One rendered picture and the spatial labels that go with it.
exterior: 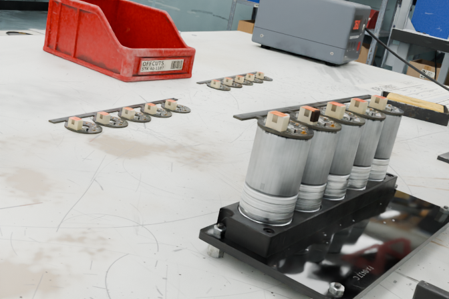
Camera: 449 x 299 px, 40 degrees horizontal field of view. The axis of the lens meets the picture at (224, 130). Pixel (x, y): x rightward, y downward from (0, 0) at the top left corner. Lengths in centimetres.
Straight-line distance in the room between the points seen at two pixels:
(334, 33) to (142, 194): 65
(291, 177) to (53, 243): 10
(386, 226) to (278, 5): 67
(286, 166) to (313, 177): 3
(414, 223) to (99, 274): 18
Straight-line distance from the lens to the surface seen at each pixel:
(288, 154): 26
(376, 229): 33
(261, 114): 28
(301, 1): 96
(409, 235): 33
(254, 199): 27
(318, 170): 29
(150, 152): 39
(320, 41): 95
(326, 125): 29
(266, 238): 26
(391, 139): 37
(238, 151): 43
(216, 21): 561
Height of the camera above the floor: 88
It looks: 16 degrees down
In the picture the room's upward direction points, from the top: 12 degrees clockwise
